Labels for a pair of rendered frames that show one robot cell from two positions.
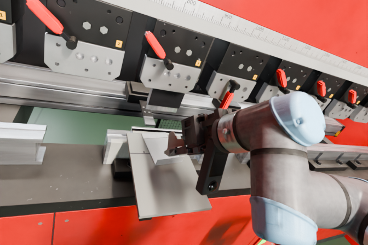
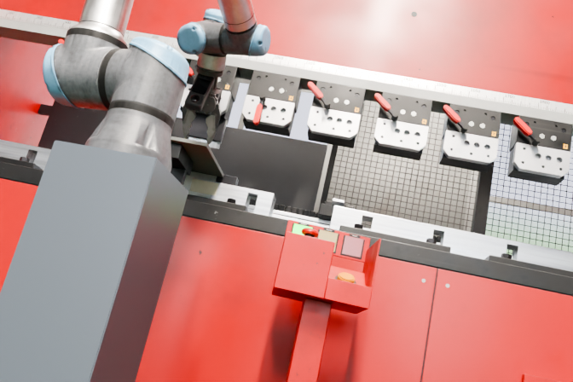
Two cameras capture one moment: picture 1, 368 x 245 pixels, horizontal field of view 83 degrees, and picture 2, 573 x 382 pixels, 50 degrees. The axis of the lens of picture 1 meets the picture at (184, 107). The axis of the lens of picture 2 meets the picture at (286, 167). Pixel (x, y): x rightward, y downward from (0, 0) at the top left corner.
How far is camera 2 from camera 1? 1.69 m
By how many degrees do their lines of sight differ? 58
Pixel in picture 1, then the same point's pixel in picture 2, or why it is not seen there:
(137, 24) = (228, 159)
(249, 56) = (277, 79)
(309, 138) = (210, 12)
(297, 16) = (313, 45)
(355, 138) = not seen: outside the picture
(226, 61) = (254, 84)
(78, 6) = not seen: hidden behind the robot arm
